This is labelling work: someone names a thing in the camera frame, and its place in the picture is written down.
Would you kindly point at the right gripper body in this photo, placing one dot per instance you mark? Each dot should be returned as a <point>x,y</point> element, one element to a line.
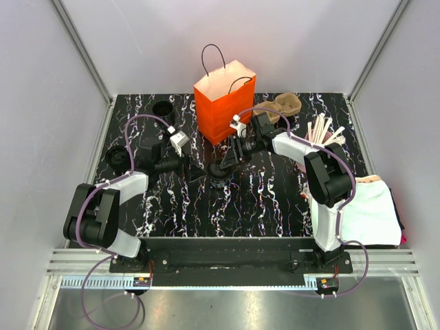
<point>246,148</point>

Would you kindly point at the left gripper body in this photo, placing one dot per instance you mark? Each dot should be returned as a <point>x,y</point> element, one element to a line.
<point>183,169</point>

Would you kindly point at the single black lid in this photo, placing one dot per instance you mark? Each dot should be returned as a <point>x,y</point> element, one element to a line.
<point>216,172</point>

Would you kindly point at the stack of black cups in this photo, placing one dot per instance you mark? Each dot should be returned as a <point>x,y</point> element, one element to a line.
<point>165,110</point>

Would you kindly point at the orange paper bag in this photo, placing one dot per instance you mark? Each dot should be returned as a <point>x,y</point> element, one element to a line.
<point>220,95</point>

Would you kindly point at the single black cup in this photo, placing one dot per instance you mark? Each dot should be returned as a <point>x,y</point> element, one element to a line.
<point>219,182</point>

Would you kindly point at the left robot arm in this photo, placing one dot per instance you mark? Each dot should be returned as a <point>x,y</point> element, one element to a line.
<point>93,217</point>

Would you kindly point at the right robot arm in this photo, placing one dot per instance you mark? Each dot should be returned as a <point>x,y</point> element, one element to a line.
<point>330,181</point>

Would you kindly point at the pink straw holder cup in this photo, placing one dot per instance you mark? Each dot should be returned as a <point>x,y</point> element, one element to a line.
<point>301,167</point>

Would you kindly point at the stack of pulp carriers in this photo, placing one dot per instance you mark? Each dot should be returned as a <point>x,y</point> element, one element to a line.
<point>287,104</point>

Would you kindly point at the stack of black lids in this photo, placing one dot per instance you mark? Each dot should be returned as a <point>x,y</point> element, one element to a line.
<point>117,157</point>

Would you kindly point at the red white sachet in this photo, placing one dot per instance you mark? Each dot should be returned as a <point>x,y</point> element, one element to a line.
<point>305,193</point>

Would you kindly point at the white folded cloth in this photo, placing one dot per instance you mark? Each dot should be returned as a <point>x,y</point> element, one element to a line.
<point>370,218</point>

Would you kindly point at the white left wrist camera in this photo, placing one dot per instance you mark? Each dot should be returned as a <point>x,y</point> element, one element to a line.
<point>178,140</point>

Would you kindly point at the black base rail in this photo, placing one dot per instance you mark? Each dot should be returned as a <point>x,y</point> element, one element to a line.
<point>233,263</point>

